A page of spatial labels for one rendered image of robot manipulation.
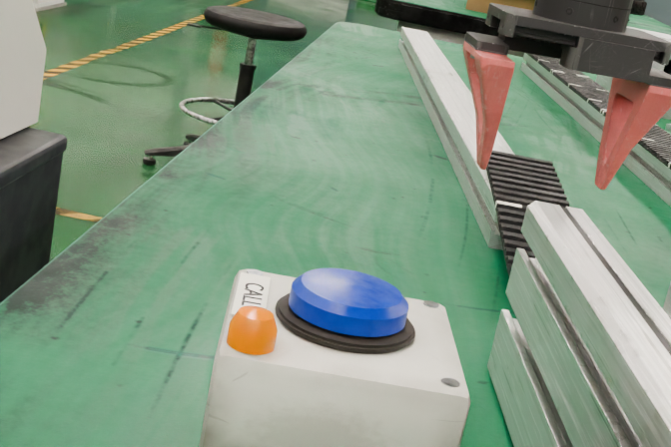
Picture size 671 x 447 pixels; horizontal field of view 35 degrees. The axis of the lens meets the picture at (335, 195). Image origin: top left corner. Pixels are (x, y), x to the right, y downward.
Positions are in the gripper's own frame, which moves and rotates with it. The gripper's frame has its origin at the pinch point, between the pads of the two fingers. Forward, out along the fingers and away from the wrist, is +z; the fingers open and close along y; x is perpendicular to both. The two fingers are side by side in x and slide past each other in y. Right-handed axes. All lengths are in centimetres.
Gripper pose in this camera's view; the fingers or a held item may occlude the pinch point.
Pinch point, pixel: (543, 165)
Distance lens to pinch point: 69.1
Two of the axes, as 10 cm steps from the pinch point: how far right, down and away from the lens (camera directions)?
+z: -1.8, 9.5, 2.6
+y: 9.8, 1.6, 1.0
